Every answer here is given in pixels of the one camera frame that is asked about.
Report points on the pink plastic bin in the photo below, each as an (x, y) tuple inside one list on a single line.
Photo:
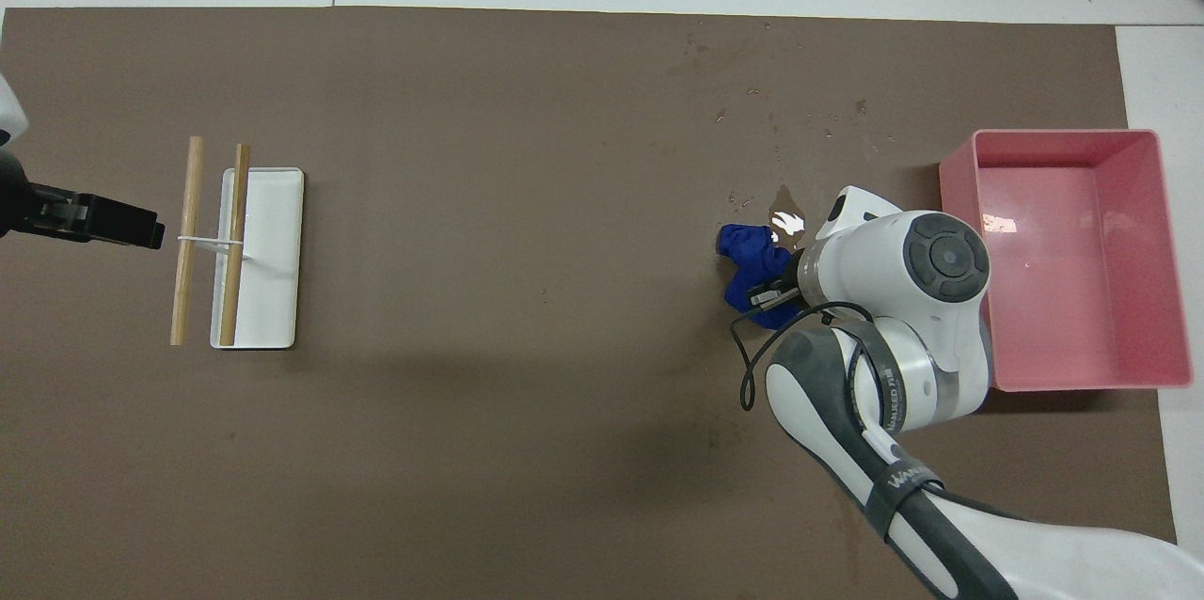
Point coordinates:
[(1082, 299)]

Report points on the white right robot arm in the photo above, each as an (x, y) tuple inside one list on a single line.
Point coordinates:
[(884, 252)]

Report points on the brown table mat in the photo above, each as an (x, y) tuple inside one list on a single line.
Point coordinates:
[(517, 440)]

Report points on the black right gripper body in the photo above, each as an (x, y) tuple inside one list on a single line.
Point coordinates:
[(790, 285)]

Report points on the white rack base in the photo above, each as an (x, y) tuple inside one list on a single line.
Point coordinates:
[(273, 299)]

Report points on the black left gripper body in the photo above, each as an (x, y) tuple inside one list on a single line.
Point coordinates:
[(14, 196)]

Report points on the blue towel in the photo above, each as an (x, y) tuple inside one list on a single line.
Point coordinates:
[(748, 252)]

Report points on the water puddle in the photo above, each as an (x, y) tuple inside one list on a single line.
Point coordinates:
[(785, 205)]

